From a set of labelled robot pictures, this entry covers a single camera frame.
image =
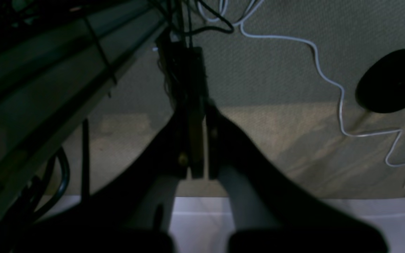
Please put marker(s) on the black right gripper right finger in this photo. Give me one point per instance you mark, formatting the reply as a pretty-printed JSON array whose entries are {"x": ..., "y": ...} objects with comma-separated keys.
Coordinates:
[{"x": 271, "y": 213}]

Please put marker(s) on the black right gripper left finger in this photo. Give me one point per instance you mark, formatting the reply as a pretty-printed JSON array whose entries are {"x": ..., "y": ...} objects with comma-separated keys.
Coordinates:
[{"x": 129, "y": 215}]

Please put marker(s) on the black round stand base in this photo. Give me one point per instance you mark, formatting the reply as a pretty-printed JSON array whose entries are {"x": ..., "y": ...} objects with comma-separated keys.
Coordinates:
[{"x": 382, "y": 88}]

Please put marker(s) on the grey table frame rail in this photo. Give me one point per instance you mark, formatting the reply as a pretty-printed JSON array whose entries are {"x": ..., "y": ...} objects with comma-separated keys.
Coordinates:
[{"x": 101, "y": 67}]

